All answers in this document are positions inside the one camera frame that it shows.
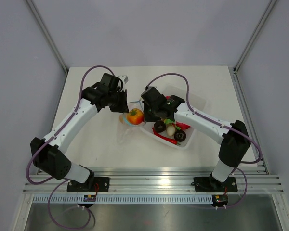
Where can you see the clear zip top bag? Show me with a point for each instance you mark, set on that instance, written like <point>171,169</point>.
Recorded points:
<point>125,132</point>

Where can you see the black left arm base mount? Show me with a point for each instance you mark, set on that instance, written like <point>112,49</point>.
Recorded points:
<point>99,184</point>

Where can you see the orange red tomato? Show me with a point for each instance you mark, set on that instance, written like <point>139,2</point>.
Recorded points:
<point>135,116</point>

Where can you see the aluminium rail frame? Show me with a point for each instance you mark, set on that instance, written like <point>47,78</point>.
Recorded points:
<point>139,164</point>

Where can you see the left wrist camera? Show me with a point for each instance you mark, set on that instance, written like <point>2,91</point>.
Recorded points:
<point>124,78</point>

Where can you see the right aluminium corner post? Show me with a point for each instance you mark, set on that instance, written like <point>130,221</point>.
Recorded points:
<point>255,34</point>

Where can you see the aluminium corner post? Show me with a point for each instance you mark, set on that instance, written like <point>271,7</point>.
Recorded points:
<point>45,32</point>
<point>255,34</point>

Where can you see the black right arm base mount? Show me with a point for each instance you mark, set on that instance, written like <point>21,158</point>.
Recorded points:
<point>209,184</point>

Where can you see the left aluminium corner post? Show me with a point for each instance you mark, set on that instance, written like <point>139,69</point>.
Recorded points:
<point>45,32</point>

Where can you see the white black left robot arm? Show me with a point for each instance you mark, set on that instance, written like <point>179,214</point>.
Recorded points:
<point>48,153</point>

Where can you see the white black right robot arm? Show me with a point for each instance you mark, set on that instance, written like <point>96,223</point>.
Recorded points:
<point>232,137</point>

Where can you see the small circuit board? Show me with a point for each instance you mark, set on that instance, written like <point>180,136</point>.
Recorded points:
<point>220,200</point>
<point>89,198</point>

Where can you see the left small circuit board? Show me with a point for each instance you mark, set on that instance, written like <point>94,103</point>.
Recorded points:
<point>89,198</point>

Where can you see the white slotted cable duct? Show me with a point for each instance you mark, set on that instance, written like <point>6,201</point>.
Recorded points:
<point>126,199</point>

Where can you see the yellow orange fruit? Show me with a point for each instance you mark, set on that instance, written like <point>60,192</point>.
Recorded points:
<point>123,119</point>

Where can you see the red chili pepper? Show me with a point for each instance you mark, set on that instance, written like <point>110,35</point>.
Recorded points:
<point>173,141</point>

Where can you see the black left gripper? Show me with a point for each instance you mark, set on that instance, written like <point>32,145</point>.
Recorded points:
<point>123,107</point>

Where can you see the white perforated plastic basket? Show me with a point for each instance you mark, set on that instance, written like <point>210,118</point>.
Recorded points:
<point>197,103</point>

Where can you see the dark purple plum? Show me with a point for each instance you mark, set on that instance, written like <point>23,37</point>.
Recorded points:
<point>159,126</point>

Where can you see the white garlic bulb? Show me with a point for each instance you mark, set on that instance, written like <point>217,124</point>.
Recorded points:
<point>170,130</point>

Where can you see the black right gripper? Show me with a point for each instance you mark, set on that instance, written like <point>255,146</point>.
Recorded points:
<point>147,118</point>

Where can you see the right small circuit board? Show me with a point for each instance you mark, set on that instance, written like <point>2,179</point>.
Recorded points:
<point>220,200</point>

